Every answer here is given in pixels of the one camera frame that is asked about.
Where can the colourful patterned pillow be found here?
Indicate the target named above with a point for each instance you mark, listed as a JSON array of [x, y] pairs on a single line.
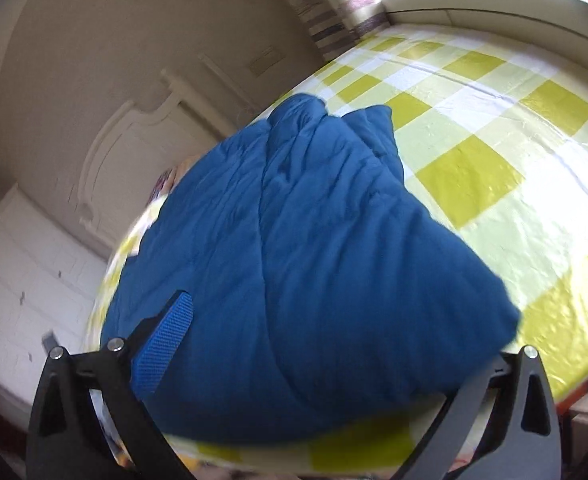
[[163, 185]]

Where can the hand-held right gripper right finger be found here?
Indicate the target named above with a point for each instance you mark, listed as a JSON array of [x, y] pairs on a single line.
[[466, 410]]

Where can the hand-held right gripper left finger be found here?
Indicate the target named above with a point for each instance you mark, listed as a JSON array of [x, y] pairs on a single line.
[[164, 340]]

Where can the white wooden headboard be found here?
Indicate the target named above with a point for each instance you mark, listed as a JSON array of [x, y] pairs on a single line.
[[124, 160]]

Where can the wall socket panel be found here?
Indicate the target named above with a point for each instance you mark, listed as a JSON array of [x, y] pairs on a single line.
[[265, 59]]

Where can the blue padded jacket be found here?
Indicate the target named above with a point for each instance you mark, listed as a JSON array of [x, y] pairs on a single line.
[[324, 260]]

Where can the yellow white checked blanket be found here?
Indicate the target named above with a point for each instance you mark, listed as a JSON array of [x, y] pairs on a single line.
[[499, 125]]

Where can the pale patterned curtain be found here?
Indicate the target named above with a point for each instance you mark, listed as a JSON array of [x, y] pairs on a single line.
[[334, 20]]

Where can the white wardrobe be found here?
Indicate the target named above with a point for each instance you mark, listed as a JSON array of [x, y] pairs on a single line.
[[19, 285]]

